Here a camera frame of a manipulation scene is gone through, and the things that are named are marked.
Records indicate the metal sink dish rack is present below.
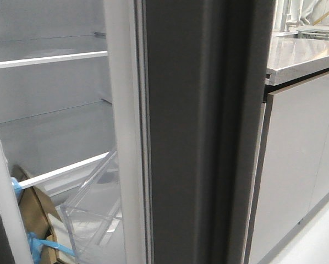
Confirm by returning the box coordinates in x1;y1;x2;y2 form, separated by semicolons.
295;26;329;41

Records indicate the blue tape strip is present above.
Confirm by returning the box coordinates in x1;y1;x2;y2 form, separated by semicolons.
10;177;74;264

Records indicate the upper glass fridge shelf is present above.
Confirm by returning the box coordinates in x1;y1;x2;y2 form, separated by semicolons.
0;32;108;69

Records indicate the white fridge interior body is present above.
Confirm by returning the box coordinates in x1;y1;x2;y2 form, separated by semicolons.
0;1;147;263

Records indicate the glass fridge shelf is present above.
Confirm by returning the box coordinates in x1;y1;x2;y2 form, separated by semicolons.
0;32;108;69
0;100;116;189

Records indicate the brown cardboard packing piece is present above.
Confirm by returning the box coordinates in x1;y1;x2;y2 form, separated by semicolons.
10;164;78;264

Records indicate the clear plastic crisper drawer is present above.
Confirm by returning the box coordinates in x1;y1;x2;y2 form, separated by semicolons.
61;150;126;263

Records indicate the grey stone kitchen countertop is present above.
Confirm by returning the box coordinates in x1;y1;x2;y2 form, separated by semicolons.
265;36;329;86

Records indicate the steel kitchen faucet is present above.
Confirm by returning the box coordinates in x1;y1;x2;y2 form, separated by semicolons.
280;0;301;32

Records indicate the lower glass fridge shelf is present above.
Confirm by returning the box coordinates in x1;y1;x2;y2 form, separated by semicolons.
0;100;116;189

